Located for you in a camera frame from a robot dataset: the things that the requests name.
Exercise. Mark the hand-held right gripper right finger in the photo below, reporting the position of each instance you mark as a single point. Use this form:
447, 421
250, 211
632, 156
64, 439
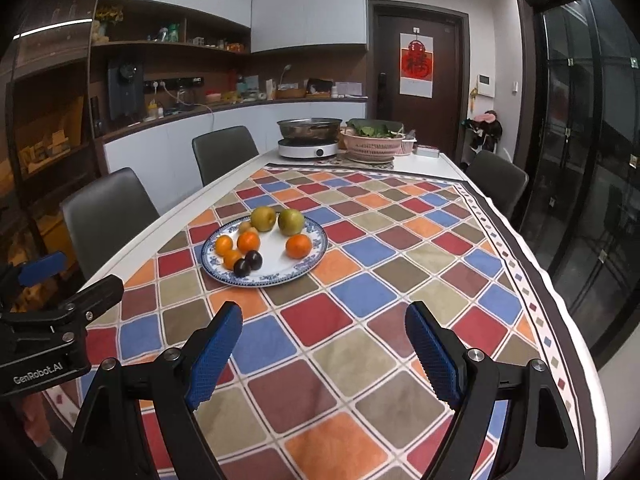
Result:
435, 355

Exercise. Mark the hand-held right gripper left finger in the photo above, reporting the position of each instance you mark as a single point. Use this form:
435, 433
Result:
215, 355

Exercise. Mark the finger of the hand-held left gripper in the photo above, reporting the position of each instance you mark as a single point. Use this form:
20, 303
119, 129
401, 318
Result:
95, 297
42, 266

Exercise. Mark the dark purple plum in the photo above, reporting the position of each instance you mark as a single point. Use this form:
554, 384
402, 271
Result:
242, 268
254, 260

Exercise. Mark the orange tangerine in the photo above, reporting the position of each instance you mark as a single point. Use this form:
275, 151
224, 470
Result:
248, 242
224, 244
231, 259

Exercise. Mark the blue patterned white plate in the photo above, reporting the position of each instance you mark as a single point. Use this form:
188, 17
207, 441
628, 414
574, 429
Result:
275, 265

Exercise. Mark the large orange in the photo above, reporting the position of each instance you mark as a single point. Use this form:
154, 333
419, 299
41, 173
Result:
299, 246

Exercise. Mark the green apple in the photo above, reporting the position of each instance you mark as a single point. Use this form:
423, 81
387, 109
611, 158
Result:
263, 218
291, 221

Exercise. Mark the person's left hand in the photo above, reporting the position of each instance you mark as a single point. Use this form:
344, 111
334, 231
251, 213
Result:
32, 417

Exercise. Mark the grey dining chair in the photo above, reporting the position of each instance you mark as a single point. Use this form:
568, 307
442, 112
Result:
105, 220
497, 182
225, 152

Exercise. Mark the colourful checked tablecloth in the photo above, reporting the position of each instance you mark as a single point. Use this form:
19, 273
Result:
350, 280

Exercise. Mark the small beige longan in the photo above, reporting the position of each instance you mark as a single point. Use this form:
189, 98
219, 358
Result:
246, 226

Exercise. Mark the white lower cabinets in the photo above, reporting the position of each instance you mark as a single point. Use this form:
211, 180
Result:
170, 145

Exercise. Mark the white cabinets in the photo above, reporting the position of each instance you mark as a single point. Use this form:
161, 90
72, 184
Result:
170, 145
300, 10

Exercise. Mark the black countertop appliance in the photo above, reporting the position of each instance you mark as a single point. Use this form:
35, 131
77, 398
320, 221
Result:
125, 90

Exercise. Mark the red flat box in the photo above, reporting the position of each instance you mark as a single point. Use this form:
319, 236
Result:
428, 151

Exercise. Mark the small white basket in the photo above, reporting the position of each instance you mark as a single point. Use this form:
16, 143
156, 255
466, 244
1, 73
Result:
406, 146

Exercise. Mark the pink plastic colander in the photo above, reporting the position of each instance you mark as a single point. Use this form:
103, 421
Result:
372, 150

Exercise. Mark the glass kettle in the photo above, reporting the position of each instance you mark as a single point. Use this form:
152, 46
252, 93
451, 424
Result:
183, 96

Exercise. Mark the white induction cooker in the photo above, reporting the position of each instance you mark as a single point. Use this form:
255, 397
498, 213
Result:
308, 150

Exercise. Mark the green leafy vegetables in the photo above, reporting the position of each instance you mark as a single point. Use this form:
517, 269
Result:
372, 131

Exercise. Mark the black framed glass doors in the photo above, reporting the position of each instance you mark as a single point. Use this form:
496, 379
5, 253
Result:
580, 160

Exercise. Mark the stainless steel pot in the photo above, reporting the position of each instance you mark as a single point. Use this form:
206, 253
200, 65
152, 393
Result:
309, 129

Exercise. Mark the yellow flower bouquet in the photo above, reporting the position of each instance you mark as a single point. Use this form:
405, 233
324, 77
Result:
109, 14

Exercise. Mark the white cards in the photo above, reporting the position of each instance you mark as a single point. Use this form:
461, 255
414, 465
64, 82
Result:
348, 89

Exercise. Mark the wicker basket with black item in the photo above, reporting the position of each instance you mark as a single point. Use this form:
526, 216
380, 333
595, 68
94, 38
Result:
319, 89

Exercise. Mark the dark brown door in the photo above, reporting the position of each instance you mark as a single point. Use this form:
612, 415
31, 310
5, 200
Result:
445, 60

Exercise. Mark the white upper cabinets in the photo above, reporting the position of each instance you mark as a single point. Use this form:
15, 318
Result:
300, 10

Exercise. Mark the black wall outlet strip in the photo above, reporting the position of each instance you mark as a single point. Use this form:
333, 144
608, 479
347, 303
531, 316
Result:
175, 83

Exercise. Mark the wooden wall shelf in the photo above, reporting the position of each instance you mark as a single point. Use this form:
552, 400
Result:
165, 45

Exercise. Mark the white wall control panel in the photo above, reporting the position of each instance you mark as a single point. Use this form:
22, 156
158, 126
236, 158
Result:
485, 85

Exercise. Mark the red and white wall calendar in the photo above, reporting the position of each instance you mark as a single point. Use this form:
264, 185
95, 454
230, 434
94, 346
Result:
416, 65

